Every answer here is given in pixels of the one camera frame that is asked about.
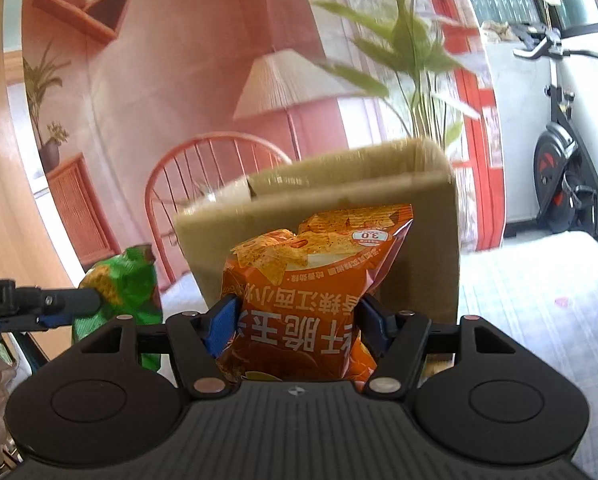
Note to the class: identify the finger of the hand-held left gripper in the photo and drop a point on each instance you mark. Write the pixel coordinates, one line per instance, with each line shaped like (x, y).
(54, 321)
(64, 300)

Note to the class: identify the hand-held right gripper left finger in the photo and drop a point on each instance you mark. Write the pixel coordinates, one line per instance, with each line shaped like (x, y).
(219, 327)

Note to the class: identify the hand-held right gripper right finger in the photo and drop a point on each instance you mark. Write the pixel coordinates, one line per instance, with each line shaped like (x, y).
(376, 327)

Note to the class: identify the bright green snack packet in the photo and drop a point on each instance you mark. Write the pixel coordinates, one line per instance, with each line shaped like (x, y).
(119, 285)

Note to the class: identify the orange white-lettered chip packet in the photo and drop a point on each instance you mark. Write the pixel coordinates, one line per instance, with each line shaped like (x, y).
(309, 290)

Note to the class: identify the brown cardboard box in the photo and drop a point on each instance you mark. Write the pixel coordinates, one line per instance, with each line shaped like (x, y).
(419, 220)

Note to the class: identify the checked tablecloth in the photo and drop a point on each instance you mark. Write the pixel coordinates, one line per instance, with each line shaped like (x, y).
(529, 320)

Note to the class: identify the black exercise bike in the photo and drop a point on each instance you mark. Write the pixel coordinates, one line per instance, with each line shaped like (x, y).
(566, 150)

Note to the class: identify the crumpled beige cloth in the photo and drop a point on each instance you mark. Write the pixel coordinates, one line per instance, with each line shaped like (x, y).
(498, 31)

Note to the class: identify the room scene wall poster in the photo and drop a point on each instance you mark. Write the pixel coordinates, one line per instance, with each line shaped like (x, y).
(229, 60)

